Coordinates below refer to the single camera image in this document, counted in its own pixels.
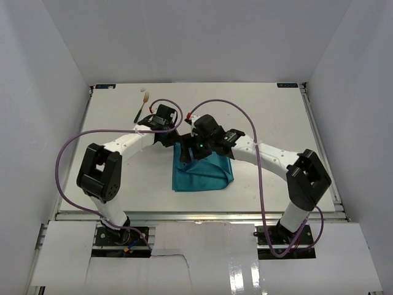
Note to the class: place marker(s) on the blue table label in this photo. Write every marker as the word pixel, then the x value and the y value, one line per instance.
pixel 287 85
pixel 105 86

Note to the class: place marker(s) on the white cardboard front cover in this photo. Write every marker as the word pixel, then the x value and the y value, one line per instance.
pixel 208 258

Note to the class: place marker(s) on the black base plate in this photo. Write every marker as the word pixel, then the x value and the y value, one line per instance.
pixel 279 236
pixel 106 237

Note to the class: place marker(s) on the left blue table label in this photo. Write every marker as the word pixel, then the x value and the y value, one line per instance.
pixel 105 86

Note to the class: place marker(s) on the teal cloth napkin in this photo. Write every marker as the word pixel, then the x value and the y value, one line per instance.
pixel 212 173

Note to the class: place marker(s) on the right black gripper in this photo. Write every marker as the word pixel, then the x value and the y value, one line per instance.
pixel 190 147

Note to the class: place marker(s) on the right blue table label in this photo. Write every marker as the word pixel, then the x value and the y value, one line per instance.
pixel 287 85

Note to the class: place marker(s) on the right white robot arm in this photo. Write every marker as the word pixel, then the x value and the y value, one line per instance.
pixel 306 177

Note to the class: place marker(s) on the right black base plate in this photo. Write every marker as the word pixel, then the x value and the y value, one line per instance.
pixel 279 236

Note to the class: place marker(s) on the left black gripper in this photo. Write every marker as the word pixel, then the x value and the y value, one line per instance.
pixel 171 139

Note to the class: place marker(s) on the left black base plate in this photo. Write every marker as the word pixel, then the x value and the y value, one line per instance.
pixel 106 237

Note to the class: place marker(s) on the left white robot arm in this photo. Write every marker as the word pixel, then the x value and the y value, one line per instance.
pixel 101 170

